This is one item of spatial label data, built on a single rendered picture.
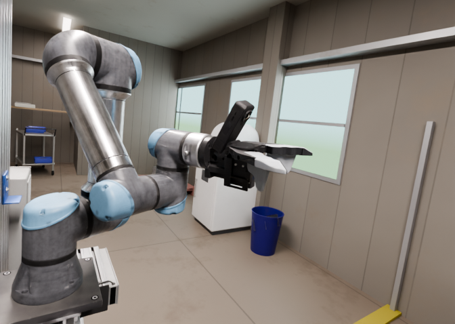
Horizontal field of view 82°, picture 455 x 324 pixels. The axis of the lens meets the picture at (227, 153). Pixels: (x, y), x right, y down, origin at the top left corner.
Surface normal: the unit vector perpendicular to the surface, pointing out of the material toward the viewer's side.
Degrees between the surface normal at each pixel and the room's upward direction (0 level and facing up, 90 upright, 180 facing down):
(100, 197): 90
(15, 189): 90
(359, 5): 90
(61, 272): 73
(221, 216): 90
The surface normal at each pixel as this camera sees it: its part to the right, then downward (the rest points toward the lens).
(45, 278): 0.39, -0.15
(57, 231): 0.72, 0.16
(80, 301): 0.11, -0.99
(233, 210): 0.52, 0.16
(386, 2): -0.83, -0.03
